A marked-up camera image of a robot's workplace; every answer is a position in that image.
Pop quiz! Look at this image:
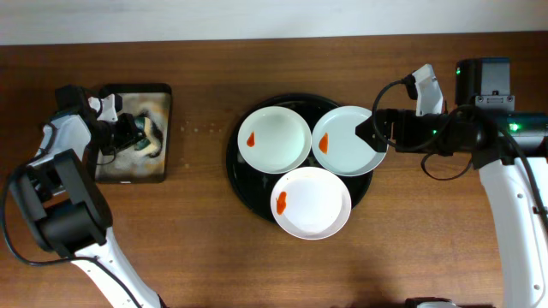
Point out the black rectangular soap tray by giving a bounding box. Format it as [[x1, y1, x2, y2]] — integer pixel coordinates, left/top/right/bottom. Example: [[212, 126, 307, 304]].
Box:
[[94, 83, 172, 183]]

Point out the pink white plate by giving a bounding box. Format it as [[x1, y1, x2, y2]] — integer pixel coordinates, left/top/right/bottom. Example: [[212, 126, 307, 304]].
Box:
[[270, 167, 352, 240]]

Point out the cream white plate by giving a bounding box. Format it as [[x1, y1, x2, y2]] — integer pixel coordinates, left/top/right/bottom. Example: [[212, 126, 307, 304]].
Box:
[[236, 106, 312, 174]]

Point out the yellow green sponge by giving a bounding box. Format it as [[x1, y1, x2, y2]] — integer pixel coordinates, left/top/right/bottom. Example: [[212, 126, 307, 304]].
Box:
[[134, 116, 152, 151]]

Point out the pale blue plate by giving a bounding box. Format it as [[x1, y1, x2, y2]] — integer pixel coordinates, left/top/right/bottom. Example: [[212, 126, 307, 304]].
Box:
[[312, 106, 387, 177]]

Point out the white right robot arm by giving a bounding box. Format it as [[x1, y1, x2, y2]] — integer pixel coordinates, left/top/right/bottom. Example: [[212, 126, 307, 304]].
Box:
[[354, 57, 547, 307]]

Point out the round black tray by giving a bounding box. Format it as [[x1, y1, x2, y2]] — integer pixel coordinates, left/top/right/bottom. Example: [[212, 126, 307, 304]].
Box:
[[225, 92, 374, 224]]

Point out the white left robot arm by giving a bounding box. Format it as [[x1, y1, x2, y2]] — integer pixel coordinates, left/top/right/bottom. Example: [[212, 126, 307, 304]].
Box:
[[2, 83, 172, 307]]

